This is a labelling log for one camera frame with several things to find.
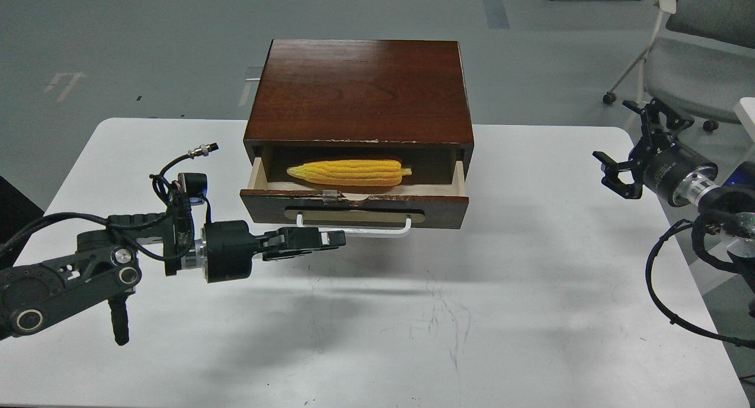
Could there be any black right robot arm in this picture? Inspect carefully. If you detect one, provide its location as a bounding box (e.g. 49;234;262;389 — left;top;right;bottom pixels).
593;98;753;288

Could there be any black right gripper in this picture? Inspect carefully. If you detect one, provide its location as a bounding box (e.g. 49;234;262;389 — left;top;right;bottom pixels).
592;97;719;207

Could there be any yellow corn cob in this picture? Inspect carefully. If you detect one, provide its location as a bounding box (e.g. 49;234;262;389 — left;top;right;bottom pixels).
286;160;412;187

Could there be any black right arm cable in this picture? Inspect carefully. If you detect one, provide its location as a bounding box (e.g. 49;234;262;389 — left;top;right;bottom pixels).
645;219;755;351

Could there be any wooden drawer with white handle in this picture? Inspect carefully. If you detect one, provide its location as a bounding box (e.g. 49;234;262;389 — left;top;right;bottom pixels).
239;157;470;230

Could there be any dark wooden cabinet box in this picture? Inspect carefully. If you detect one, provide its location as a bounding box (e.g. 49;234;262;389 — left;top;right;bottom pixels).
243;39;474;171

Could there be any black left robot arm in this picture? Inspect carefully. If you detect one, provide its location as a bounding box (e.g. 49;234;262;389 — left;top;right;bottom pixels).
1;143;346;346

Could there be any grey office chair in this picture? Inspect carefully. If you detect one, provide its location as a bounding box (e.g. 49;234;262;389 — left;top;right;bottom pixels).
619;0;754;132

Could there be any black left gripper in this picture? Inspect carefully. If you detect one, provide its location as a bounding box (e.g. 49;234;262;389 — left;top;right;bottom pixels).
203;220;347;284

